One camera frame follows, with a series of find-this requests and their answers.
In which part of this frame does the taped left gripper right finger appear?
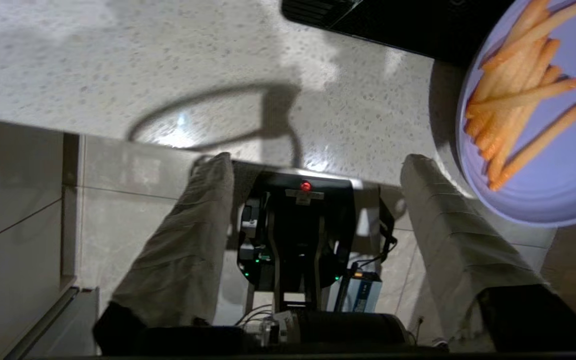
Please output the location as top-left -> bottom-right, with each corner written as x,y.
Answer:
400,153 -> 576,353

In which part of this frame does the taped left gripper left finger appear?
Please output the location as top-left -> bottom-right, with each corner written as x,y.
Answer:
93,152 -> 235,356

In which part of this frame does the purple round plate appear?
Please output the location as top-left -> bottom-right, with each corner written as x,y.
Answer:
455,0 -> 576,229

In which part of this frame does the black robot base chassis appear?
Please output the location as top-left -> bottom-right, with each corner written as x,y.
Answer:
235,170 -> 399,326

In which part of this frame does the orange french fry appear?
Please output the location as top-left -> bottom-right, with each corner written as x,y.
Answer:
464,40 -> 549,138
482,0 -> 576,72
485,65 -> 567,182
468,0 -> 552,108
488,102 -> 576,192
466,77 -> 576,117
474,39 -> 562,151

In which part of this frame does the blue electronics box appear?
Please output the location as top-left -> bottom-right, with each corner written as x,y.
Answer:
335,270 -> 384,314

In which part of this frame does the black induction cooktop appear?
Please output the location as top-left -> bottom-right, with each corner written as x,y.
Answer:
280,0 -> 519,68

